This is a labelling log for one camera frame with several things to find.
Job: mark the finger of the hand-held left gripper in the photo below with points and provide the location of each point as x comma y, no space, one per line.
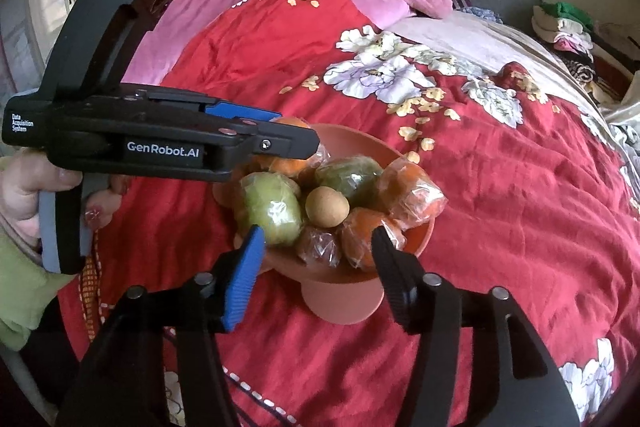
240,111
290,143

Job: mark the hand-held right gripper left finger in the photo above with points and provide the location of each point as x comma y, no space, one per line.
245,279

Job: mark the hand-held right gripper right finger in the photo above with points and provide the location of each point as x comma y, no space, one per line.
395,277

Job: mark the large plastic-wrapped orange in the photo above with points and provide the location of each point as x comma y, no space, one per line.
287,164

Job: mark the pink plastic bowl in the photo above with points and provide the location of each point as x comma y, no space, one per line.
345,297

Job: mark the plastic-wrapped green citrus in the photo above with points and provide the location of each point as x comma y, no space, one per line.
350,182
270,207

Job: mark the brown kiwi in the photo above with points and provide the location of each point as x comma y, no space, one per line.
326,207

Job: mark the small plastic-wrapped orange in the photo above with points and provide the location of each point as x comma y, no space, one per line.
317,247

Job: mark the person's left forearm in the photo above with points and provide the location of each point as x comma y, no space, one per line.
25,292

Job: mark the person's left hand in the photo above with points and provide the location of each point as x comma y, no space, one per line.
25,197

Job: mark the pink quilt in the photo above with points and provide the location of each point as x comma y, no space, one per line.
200,7

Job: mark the red floral quilt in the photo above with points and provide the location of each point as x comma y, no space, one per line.
500,207

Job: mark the pale bed sheet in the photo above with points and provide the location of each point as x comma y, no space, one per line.
475,42

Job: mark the blue patterned cloth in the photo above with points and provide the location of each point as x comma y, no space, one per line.
477,12

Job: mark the pile of folded clothes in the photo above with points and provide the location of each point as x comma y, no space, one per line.
565,32

